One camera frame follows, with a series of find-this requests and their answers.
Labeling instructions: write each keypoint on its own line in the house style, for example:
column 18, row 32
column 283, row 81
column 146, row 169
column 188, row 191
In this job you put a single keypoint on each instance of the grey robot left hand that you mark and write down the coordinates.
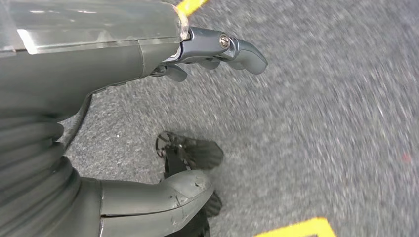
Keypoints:
column 82, row 65

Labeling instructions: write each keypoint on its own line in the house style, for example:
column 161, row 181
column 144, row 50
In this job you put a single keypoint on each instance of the ribbed grey left arm sleeve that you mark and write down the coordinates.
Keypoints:
column 29, row 163

